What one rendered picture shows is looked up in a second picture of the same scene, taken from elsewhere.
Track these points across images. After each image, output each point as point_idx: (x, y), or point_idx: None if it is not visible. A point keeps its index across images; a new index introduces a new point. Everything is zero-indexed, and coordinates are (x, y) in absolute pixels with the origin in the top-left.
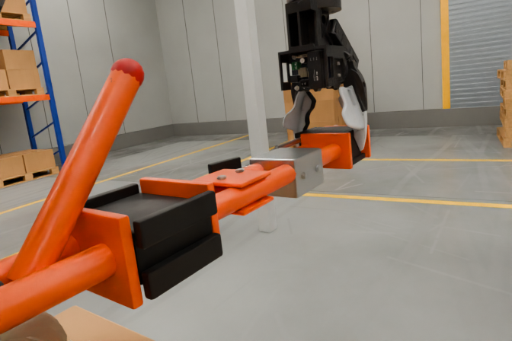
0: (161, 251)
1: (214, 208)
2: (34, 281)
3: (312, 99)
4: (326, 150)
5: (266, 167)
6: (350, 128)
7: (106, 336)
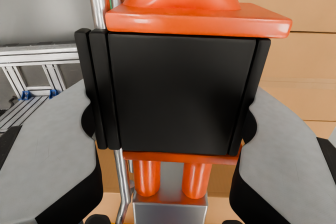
0: None
1: None
2: None
3: (94, 200)
4: (206, 181)
5: None
6: (236, 100)
7: (117, 199)
